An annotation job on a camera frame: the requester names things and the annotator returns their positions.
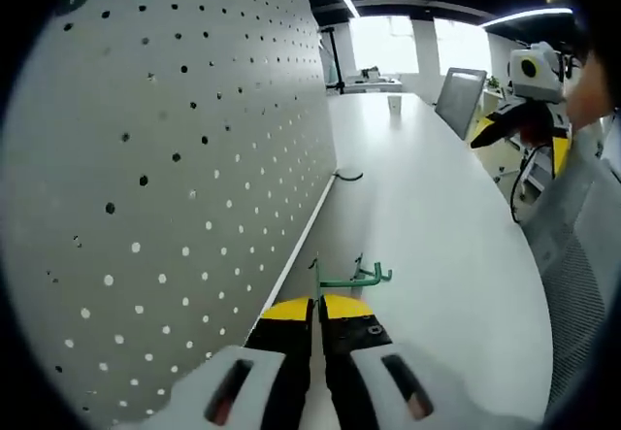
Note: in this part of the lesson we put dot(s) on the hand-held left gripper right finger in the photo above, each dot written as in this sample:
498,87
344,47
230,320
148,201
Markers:
349,352

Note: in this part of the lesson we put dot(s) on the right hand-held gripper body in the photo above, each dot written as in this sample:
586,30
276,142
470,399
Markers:
533,78

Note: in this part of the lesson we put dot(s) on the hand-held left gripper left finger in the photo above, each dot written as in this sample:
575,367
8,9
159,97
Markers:
281,352

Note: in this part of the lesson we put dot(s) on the white perforated mounting plate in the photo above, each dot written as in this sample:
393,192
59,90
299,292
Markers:
170,182

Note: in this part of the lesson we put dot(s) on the potted green plant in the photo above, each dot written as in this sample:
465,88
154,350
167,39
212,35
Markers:
492,82

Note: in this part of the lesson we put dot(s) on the grey office chair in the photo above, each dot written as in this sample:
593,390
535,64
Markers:
458,105

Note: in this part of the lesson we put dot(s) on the white mesh office chair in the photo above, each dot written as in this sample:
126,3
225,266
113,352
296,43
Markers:
572,265

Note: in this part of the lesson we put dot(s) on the white paper cup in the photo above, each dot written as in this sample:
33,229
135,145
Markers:
395,106

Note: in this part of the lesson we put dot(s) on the black tripod stand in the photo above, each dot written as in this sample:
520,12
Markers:
335,61

